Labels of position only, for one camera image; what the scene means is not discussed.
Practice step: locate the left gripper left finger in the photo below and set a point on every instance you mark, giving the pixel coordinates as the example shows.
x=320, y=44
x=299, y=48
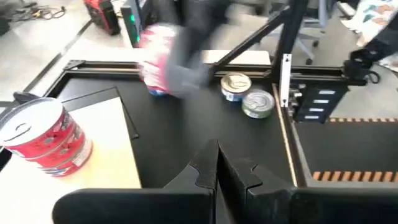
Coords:
x=140, y=205

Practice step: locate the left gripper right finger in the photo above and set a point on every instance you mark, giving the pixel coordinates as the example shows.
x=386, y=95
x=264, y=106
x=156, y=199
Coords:
x=280, y=205

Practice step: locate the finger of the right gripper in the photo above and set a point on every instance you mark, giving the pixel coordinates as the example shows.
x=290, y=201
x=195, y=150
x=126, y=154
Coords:
x=189, y=68

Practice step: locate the red label seafood can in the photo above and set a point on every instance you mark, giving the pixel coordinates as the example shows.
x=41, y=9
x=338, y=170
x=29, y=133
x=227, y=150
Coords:
x=31, y=121
x=70, y=161
x=155, y=59

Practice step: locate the blue label gold lid can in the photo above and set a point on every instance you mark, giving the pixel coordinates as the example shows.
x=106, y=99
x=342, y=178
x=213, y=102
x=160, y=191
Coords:
x=236, y=84

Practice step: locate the wooden cutting board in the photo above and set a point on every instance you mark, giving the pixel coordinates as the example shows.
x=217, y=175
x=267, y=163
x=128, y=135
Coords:
x=109, y=161

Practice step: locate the green label silver lid can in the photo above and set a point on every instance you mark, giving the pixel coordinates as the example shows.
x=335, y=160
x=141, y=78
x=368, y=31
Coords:
x=258, y=102

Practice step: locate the black table mat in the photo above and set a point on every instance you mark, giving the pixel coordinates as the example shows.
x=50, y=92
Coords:
x=186, y=124

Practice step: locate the black computer tower green light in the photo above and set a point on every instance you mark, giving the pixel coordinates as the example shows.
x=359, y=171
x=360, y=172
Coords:
x=133, y=28

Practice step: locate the dark platform with wooden slats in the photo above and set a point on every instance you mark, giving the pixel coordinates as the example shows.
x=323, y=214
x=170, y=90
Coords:
x=342, y=149

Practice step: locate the red equipment case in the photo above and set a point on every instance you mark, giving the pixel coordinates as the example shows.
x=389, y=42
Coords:
x=102, y=17

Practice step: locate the gray office chair base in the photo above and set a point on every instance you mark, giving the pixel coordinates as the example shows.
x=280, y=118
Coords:
x=306, y=46

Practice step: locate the black box with white labels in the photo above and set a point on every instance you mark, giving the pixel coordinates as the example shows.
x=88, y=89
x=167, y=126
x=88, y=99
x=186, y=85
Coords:
x=329, y=109

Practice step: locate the white patterned cloth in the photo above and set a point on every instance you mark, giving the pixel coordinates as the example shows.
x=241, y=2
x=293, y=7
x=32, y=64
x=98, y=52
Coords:
x=370, y=12

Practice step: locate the black diagonal frame strut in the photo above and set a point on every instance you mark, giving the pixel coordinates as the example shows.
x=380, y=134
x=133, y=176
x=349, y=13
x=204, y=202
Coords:
x=248, y=40

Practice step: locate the black vertical frame post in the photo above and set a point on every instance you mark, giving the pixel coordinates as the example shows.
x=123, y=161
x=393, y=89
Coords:
x=289, y=31

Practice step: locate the silver metal bracket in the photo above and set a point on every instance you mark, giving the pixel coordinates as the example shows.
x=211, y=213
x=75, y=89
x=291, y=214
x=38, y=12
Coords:
x=285, y=81

